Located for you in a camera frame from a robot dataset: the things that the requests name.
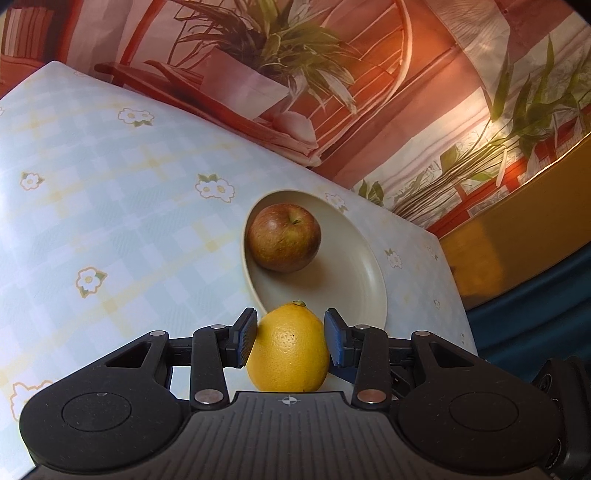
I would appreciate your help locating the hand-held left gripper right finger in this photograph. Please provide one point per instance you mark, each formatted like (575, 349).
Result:
(333, 339)

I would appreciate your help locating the yellow citrus fruit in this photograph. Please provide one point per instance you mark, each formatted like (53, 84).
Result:
(288, 355)

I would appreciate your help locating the dark blue cloth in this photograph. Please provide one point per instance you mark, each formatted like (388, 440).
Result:
(531, 318)

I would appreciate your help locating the floral checked tablecloth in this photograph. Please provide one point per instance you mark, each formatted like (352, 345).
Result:
(115, 221)

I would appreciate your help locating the reddish brown apple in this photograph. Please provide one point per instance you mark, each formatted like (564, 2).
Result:
(282, 237)

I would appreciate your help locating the printed backdrop cloth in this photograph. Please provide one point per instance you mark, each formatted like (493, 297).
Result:
(415, 92)

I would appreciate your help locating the beige plate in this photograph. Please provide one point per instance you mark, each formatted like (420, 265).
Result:
(341, 277)

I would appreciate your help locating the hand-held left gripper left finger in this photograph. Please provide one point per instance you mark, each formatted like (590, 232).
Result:
(247, 334)

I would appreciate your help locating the yellow panel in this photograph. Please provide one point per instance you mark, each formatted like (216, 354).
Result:
(508, 249)

